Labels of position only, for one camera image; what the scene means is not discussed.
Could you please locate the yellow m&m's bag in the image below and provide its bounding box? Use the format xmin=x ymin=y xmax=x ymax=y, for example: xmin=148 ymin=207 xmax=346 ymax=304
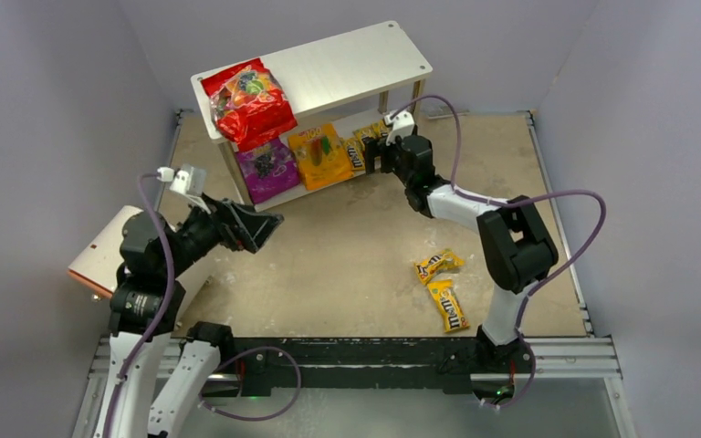
xmin=413 ymin=248 xmax=465 ymax=286
xmin=372 ymin=120 xmax=390 ymax=139
xmin=426 ymin=279 xmax=470 ymax=334
xmin=342 ymin=138 xmax=366 ymax=172
xmin=353 ymin=125 xmax=380 ymax=146

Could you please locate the orange mango gummy bag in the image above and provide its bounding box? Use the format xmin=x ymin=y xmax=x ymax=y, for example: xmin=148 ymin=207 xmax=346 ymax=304
xmin=288 ymin=123 xmax=354 ymax=191

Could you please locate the purple grape gummy bag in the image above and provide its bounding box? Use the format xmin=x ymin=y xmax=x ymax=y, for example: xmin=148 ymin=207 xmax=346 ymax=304
xmin=235 ymin=138 xmax=300 ymax=204

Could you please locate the red assorted gummy bag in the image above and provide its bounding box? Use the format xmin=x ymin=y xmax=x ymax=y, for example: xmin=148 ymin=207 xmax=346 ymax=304
xmin=200 ymin=58 xmax=298 ymax=151

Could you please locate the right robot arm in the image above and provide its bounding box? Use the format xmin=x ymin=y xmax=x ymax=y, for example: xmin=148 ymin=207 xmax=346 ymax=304
xmin=363 ymin=135 xmax=559 ymax=357

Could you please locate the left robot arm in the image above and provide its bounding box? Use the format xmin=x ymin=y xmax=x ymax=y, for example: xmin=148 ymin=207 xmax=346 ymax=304
xmin=95 ymin=195 xmax=284 ymax=437

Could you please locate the white two-tier shelf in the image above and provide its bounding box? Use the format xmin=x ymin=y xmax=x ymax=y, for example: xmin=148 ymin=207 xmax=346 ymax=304
xmin=190 ymin=20 xmax=434 ymax=214

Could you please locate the white cylinder container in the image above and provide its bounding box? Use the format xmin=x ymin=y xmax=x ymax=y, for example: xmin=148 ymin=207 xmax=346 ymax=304
xmin=68 ymin=205 xmax=214 ymax=305

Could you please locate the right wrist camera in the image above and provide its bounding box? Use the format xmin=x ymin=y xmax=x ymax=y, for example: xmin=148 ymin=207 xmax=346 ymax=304
xmin=382 ymin=109 xmax=416 ymax=145

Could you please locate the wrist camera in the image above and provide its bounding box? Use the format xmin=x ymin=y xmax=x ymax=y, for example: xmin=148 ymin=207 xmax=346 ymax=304
xmin=157 ymin=164 xmax=211 ymax=214
xmin=382 ymin=109 xmax=416 ymax=145

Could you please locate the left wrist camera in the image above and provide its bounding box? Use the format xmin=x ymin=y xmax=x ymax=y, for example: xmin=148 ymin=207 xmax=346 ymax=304
xmin=157 ymin=164 xmax=211 ymax=214

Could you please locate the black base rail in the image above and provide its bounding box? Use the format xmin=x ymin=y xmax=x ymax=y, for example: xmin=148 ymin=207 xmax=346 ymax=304
xmin=218 ymin=337 xmax=534 ymax=399

